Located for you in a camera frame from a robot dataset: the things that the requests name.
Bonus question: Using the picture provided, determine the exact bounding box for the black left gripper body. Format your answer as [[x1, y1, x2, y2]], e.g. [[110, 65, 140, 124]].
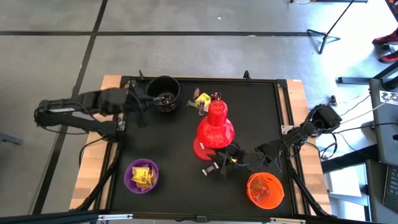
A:
[[126, 80, 149, 128]]

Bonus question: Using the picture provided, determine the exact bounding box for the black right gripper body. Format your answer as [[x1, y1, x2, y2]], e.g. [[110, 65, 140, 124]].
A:
[[224, 143, 246, 167]]

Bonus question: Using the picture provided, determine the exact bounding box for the black jack-o-lantern bucket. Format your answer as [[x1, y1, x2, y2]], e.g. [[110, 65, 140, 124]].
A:
[[146, 75, 181, 113]]

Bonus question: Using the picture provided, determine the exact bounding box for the orange candy clear wrapper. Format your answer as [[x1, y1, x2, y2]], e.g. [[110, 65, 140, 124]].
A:
[[250, 179, 271, 202]]

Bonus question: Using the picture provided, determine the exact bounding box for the purple plastic bucket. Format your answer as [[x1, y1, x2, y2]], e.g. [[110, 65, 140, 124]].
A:
[[124, 158, 160, 195]]

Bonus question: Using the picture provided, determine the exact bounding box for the red desk lamp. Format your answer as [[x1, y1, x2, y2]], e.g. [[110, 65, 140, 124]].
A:
[[192, 99, 236, 162]]

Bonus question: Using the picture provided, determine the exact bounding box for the orange plastic bucket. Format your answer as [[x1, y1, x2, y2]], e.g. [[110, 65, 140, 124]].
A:
[[246, 172, 285, 210]]

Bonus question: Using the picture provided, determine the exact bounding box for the dark metal floor foot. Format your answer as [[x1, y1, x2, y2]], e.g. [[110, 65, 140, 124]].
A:
[[0, 132, 24, 146]]

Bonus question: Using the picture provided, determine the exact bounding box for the black tripod stand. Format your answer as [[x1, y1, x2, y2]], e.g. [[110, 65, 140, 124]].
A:
[[306, 0, 357, 55]]

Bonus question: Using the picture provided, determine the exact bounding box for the grey desk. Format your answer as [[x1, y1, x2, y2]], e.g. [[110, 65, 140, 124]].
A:
[[368, 77, 398, 166]]

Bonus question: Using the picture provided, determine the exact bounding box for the dark laptop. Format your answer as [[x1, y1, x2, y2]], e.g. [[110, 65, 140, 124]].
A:
[[382, 164, 398, 215]]

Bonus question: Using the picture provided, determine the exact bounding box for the white printed marker sheet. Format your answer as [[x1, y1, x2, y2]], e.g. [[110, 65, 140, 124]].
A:
[[378, 90, 398, 106]]

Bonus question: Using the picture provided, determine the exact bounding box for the person's foot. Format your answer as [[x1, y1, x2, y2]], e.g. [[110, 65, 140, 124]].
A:
[[372, 28, 398, 46], [377, 51, 398, 65]]

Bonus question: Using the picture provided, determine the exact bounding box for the black aluminium table frame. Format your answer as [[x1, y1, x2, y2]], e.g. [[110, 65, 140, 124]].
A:
[[70, 70, 335, 223]]

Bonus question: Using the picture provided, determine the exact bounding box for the silver frame bracket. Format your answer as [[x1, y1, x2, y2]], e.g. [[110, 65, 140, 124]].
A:
[[97, 213, 134, 222], [269, 217, 307, 224]]

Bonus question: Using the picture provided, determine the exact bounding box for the black floor cable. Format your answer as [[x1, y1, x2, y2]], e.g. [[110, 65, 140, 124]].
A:
[[329, 122, 398, 135]]

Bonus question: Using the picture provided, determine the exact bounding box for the black desk leg frame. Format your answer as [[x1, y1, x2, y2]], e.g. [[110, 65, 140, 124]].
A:
[[337, 62, 398, 91]]

